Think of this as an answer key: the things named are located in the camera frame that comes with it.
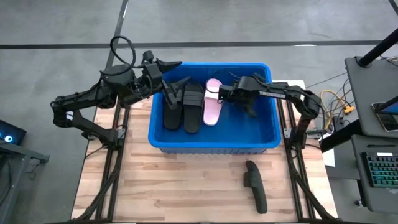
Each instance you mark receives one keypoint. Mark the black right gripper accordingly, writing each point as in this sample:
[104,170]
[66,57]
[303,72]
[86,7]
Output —
[245,90]

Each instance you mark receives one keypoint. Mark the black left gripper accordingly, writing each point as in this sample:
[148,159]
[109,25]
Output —
[152,81]

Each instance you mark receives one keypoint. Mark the pink slide sandal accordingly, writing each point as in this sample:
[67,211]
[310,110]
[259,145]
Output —
[212,112]

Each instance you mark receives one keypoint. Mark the large black slide sandal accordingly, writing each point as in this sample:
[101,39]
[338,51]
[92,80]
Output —
[172,119]

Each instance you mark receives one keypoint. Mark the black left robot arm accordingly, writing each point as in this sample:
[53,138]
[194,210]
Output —
[90,95]

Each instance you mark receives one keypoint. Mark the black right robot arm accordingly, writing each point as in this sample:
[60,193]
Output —
[298,93]

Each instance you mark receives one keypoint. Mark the blue plastic bin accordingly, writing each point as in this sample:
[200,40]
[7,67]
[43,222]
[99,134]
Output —
[236,133]

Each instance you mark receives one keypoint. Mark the white paper sheet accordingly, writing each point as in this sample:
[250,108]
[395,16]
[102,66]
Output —
[330,158]

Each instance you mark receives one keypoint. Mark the grey desk top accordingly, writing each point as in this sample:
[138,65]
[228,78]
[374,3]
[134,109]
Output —
[367,90]

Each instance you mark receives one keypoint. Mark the black round pole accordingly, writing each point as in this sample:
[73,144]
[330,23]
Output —
[377,49]

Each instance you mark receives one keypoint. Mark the tablet with dark screen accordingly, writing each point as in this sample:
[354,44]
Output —
[388,123]

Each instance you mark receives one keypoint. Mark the grey keyboard tray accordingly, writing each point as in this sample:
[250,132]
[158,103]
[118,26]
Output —
[363,193]

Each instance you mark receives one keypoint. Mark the backlit black keyboard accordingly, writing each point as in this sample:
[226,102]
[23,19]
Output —
[384,171]

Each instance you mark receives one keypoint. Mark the black device with blue light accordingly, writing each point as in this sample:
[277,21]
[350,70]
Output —
[15,132]

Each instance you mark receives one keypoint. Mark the grey metal stand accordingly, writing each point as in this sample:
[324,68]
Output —
[18,149]

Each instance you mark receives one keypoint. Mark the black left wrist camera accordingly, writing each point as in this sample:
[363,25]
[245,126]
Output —
[148,57]

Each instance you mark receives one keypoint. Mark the black aluminium frame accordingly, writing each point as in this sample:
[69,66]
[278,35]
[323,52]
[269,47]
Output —
[292,168]
[107,186]

